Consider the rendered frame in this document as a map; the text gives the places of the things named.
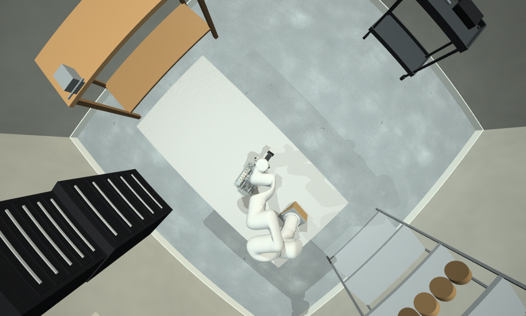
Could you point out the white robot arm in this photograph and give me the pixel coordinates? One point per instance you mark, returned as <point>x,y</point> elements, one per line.
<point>280,243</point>

